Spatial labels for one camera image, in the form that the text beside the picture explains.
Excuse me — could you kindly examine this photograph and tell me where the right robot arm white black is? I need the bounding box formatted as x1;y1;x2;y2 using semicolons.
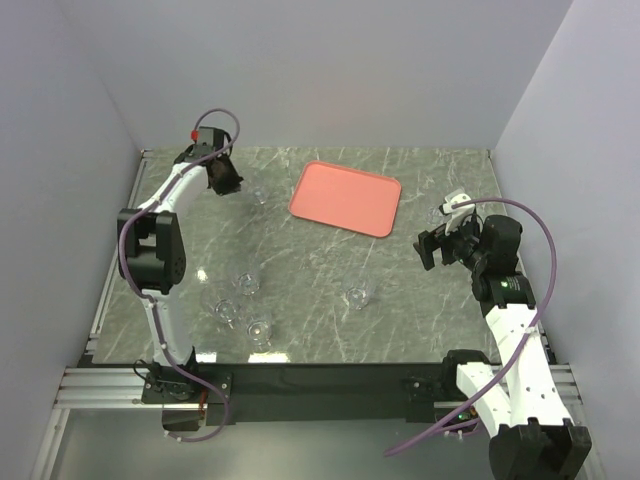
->
414;213;592;479

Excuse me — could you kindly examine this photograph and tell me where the clear glass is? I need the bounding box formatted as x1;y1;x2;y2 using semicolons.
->
250;177;269;205
426;206;446;229
200;282;240;328
244;309;273;350
342;270;376;310
233;261;261;296

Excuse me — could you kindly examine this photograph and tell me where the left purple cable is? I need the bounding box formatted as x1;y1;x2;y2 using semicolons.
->
117;107;241;447

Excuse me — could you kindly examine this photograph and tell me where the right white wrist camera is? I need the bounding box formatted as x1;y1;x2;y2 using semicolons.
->
438;189;476;235

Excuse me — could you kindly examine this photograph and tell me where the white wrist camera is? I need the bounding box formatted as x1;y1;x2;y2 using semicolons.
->
438;189;476;235
191;126;231;150

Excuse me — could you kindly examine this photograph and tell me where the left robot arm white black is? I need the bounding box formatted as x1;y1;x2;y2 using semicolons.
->
117;146;243;402

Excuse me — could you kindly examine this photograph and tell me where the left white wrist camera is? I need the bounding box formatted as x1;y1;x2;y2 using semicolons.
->
191;126;231;150

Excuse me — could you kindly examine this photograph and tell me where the aluminium rail frame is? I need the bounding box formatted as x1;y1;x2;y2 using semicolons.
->
51;148;151;416

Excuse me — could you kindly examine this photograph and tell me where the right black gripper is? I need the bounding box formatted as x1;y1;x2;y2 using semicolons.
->
413;215;489;272

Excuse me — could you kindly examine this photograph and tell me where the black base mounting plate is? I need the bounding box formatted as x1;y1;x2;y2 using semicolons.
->
141;363;466;426

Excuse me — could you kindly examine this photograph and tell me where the pink plastic tray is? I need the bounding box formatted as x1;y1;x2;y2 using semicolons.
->
288;161;402;238

